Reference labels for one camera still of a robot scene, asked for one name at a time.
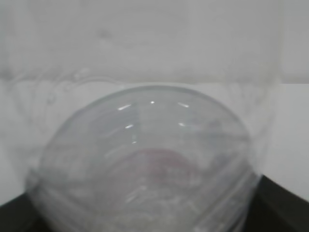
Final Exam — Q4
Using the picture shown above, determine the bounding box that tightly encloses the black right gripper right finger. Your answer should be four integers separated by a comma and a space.
240, 176, 309, 232

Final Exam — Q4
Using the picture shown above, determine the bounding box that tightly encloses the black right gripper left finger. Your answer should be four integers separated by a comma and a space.
0, 194, 46, 232

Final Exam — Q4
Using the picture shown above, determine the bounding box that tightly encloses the clear plastic water bottle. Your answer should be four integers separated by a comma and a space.
0, 0, 283, 232

